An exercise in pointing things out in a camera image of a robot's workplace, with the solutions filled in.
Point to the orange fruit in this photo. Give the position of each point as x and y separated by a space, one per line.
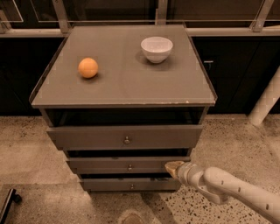
88 68

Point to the grey drawer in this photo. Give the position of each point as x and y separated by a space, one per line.
116 165
134 182
135 137

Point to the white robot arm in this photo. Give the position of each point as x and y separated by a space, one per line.
218 186

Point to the metal window frame rail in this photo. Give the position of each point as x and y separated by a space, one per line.
55 18

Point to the white table leg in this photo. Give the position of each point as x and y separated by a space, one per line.
268 99

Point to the black wheeled cart base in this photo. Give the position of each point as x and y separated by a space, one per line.
11 197

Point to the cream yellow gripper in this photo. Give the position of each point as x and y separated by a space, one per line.
185 172

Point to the grey bottom drawer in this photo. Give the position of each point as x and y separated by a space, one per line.
134 182

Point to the grey top drawer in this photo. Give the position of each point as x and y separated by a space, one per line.
135 137

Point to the white ceramic bowl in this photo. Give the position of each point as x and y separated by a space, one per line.
156 49

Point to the grey drawer cabinet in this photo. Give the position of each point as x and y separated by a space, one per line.
128 90

